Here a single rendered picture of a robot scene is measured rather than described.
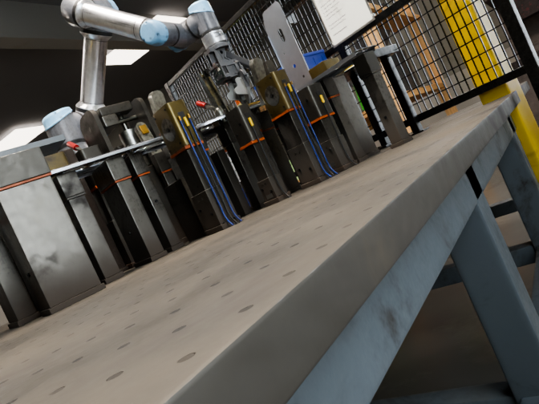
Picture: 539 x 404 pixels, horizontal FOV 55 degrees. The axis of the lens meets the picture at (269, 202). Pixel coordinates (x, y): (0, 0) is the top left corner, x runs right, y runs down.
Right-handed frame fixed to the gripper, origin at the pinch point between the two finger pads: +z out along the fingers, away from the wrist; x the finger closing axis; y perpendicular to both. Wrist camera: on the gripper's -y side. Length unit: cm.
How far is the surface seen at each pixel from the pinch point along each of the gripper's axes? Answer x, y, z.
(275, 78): 24.6, 8.2, 1.3
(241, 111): 20.3, 21.2, 6.7
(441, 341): 11, -25, 104
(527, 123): 53, -60, 46
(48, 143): -27, 57, -12
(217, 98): -14.8, -0.4, -7.0
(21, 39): -332, -71, -186
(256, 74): 17.3, 7.5, -3.2
